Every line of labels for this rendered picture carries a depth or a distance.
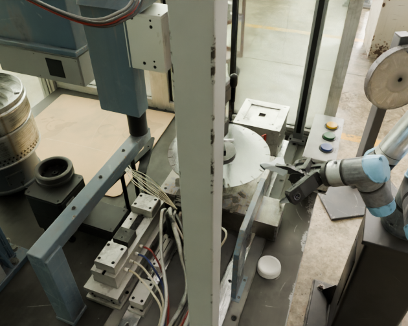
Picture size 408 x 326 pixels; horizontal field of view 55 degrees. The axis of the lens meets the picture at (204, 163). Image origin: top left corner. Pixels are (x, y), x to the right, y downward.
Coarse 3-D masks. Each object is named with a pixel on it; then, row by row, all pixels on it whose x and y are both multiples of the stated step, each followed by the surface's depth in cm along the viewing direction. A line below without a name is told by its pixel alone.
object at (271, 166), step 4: (276, 160) 121; (280, 160) 121; (260, 164) 121; (264, 164) 120; (268, 164) 119; (272, 164) 118; (264, 168) 120; (268, 168) 120; (272, 168) 119; (276, 168) 118; (280, 168) 117; (280, 172) 118; (284, 172) 117
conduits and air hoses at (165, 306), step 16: (128, 176) 121; (160, 192) 118; (176, 208) 114; (160, 224) 109; (176, 224) 108; (160, 240) 109; (176, 240) 106; (224, 240) 104; (144, 256) 110; (160, 256) 108; (160, 304) 103; (160, 320) 102; (176, 320) 101
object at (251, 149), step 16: (240, 128) 137; (176, 144) 130; (240, 144) 130; (256, 144) 130; (176, 160) 124; (240, 160) 124; (256, 160) 124; (224, 176) 118; (240, 176) 118; (256, 176) 118
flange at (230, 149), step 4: (224, 144) 126; (228, 144) 128; (232, 144) 128; (228, 148) 127; (232, 148) 127; (228, 152) 125; (232, 152) 125; (224, 156) 124; (228, 156) 124; (232, 156) 124; (224, 160) 123; (228, 160) 123
